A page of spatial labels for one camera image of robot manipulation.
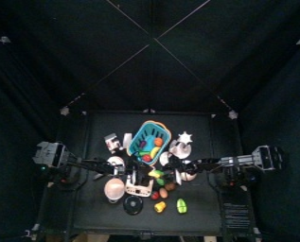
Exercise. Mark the pinkish white toy pot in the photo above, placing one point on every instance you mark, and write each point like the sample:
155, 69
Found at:
114, 189

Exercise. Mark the small white toy bowl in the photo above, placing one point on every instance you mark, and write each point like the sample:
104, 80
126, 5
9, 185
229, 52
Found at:
114, 160

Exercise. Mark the purple toy vegetable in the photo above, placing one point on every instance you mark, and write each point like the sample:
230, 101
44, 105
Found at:
142, 144

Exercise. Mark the tan toy egg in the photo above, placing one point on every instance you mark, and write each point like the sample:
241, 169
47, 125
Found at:
163, 193

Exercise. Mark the yellow toy pepper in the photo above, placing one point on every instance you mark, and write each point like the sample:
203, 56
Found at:
159, 206

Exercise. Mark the small green toy piece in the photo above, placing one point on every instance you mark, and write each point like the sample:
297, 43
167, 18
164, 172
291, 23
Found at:
159, 181

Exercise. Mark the white toy plate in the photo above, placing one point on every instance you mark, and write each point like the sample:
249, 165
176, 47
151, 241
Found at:
164, 158

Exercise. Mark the white toy appliance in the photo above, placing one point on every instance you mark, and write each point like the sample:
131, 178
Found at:
112, 141

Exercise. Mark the white printed table label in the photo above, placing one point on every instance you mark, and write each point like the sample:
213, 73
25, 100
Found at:
235, 215

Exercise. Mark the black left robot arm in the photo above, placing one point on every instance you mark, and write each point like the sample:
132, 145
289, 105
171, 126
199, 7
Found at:
49, 154

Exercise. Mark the green toy vegetable in basket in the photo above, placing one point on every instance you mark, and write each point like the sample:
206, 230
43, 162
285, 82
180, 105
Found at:
143, 153

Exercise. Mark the yellow toy corn cob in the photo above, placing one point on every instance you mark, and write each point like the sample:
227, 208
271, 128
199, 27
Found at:
155, 173

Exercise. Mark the teal plastic basket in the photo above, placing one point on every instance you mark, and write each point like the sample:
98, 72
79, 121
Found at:
144, 135

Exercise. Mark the orange toy fruit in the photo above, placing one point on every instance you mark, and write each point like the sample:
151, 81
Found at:
158, 141

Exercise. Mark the yellow toy banana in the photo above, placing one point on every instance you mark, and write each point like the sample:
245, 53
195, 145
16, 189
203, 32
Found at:
154, 152

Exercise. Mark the white star shaped toy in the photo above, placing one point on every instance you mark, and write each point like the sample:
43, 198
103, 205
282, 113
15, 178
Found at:
184, 137

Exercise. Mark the light green toy fruit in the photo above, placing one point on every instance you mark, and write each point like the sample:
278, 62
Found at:
180, 205

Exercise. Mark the brown toy food piece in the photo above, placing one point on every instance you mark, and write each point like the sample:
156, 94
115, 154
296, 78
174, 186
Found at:
168, 186

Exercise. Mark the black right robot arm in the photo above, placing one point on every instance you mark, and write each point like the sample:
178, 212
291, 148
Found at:
265, 157

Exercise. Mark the white toy toaster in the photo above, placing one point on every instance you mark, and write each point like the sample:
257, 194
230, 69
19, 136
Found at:
138, 188

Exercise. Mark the small red toy fruit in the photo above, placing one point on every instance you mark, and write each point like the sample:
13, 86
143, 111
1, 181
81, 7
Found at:
154, 196

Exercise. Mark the red toy tomato slice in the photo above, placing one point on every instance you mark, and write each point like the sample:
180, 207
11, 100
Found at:
146, 158

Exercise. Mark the white toy board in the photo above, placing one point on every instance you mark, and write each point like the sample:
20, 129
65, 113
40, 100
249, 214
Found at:
126, 140

